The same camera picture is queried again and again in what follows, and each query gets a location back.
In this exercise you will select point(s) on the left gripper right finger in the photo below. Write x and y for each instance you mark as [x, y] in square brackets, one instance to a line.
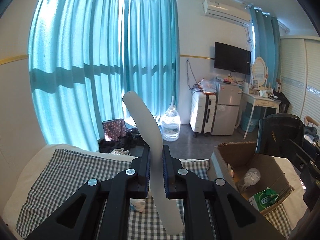
[213, 209]

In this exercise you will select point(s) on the large teal window curtain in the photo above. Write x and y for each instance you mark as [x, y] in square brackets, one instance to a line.
[84, 55]

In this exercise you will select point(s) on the white air conditioner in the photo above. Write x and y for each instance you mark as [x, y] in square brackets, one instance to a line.
[226, 13]

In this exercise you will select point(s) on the brown cardboard box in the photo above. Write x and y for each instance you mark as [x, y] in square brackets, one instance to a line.
[232, 160]

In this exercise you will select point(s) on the black wallet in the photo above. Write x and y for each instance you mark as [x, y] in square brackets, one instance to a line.
[274, 130]

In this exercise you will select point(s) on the white louvered wardrobe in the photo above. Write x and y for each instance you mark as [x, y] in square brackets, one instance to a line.
[299, 57]

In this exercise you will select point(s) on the large water jug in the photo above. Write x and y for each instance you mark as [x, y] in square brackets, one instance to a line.
[171, 124]

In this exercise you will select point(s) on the purple patterned bag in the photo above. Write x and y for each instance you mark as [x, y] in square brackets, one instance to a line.
[114, 129]

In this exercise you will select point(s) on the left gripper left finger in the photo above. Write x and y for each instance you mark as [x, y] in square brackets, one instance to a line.
[99, 209]

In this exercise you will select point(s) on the green 666 medicine box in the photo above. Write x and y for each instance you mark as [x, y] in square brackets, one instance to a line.
[261, 200]

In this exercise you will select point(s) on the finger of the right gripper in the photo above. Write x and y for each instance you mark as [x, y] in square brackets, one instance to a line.
[304, 157]

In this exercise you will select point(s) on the oval vanity mirror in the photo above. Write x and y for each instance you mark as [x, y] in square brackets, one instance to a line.
[259, 72]

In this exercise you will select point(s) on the teal laundry basket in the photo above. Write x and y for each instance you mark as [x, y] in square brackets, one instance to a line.
[248, 125]

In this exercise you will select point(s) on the silver mini fridge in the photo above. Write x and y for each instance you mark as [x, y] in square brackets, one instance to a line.
[228, 98]

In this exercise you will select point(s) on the teal corner curtain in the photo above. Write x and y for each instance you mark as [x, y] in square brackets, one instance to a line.
[267, 41]

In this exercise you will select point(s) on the wooden chair with clothes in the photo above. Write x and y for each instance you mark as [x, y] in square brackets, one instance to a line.
[311, 130]

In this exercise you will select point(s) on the pack of water bottles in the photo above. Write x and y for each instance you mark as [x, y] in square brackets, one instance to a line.
[157, 118]

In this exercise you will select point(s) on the plastic bag on suitcase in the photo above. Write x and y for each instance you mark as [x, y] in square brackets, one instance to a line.
[207, 86]

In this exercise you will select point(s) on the white suitcase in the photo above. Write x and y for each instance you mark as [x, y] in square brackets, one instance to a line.
[202, 112]

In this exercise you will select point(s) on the black clothes pile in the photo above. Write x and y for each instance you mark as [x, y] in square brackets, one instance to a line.
[130, 140]

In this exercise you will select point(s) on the clear plastic bottle red label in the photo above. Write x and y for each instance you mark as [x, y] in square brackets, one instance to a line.
[251, 177]

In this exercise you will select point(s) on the black wall television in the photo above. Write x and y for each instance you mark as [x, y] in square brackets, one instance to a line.
[232, 58]

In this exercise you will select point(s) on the blue white small packet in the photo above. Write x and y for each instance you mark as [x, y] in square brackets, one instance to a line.
[138, 204]

